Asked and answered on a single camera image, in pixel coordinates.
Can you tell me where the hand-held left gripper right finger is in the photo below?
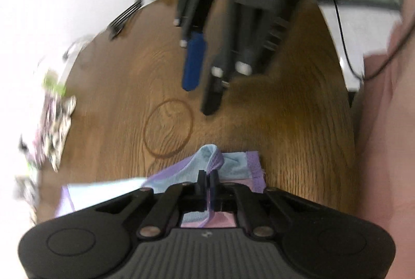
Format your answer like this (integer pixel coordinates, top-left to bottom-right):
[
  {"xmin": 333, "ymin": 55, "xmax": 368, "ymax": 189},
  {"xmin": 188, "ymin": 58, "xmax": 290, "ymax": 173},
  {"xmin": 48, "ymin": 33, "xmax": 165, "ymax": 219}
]
[{"xmin": 209, "ymin": 170, "xmax": 325, "ymax": 239}]

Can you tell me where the folded cream flower-print garment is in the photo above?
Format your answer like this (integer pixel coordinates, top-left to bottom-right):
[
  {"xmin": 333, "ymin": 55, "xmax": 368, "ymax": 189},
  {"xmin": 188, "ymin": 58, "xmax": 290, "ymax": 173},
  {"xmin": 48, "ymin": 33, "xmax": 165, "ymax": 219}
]
[{"xmin": 45, "ymin": 95, "xmax": 77, "ymax": 173}]

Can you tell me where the black cable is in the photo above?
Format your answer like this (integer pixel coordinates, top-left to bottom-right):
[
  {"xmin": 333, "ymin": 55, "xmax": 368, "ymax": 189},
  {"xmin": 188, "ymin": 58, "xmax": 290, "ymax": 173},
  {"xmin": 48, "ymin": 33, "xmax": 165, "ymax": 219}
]
[{"xmin": 321, "ymin": 0, "xmax": 415, "ymax": 80}]

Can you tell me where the pink and blue garment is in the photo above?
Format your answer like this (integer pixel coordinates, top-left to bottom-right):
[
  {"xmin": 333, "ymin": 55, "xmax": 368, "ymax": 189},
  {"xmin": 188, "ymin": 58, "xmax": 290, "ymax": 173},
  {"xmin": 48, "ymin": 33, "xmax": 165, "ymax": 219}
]
[{"xmin": 58, "ymin": 144, "xmax": 267, "ymax": 228}]

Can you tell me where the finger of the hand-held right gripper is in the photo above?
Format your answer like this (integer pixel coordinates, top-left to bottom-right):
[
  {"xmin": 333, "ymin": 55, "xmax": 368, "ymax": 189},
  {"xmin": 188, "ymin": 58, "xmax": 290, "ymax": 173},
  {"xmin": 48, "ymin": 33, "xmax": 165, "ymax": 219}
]
[
  {"xmin": 199, "ymin": 0, "xmax": 290, "ymax": 116},
  {"xmin": 174, "ymin": 0, "xmax": 215, "ymax": 92}
]

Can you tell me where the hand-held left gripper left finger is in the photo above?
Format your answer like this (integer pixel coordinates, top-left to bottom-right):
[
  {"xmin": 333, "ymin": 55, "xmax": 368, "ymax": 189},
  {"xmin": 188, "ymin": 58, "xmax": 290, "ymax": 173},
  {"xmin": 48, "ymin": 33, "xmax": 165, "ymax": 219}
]
[{"xmin": 94, "ymin": 170, "xmax": 208, "ymax": 239}]

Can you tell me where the folded pink floral garment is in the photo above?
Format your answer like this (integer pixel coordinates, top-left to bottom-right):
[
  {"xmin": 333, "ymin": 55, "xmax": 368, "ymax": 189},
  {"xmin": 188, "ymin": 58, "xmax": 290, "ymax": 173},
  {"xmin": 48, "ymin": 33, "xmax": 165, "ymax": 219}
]
[{"xmin": 31, "ymin": 94, "xmax": 62, "ymax": 158}]

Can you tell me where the green spray bottle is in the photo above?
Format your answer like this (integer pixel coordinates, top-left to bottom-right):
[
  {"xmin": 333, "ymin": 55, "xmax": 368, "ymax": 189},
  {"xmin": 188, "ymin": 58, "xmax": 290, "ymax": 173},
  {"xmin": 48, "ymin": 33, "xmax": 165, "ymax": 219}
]
[{"xmin": 43, "ymin": 69, "xmax": 67, "ymax": 99}]

